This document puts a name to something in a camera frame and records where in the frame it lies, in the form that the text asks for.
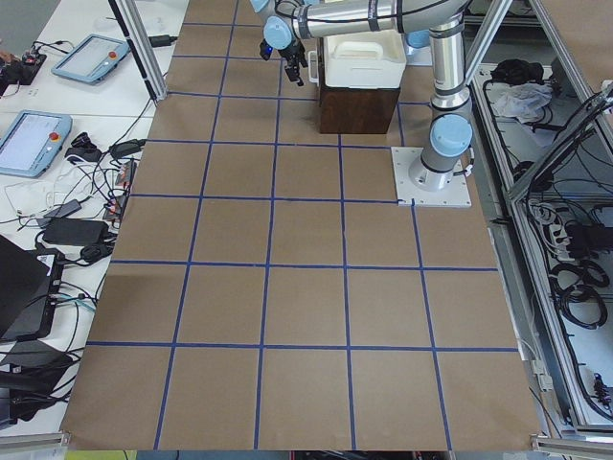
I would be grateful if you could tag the blue teach pendant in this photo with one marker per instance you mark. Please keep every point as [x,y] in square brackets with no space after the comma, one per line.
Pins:
[32,142]
[92,60]

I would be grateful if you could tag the white plastic crate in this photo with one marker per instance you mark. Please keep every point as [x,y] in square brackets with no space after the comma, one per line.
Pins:
[371,60]

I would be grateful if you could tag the black power adapter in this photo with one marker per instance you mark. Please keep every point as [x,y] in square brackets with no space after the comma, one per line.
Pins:
[77,232]

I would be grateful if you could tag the lower blue teach pendant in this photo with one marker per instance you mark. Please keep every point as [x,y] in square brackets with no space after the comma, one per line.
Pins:
[32,142]

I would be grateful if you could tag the white wooden drawer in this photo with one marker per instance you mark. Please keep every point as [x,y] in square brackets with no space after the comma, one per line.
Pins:
[313,67]

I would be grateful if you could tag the black laptop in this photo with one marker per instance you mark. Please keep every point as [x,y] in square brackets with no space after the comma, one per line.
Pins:
[29,282]

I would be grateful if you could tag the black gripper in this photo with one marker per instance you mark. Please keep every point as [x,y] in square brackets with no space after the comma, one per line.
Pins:
[290,54]

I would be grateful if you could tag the aluminium frame post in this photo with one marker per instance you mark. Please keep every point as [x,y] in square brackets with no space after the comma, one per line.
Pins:
[131,24]

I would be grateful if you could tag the brown paper table cover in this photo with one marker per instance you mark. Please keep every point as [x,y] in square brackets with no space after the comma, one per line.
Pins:
[267,292]

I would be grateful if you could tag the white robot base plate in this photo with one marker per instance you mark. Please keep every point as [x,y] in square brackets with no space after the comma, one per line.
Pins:
[418,186]

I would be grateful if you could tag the upper blue teach pendant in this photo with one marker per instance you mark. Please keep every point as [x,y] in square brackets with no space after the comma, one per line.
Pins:
[92,60]

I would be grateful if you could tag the dark brown wooden cabinet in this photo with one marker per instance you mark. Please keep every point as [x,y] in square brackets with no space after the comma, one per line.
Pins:
[356,111]

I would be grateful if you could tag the white crumpled cloth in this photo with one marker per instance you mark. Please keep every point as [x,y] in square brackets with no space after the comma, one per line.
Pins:
[524,102]

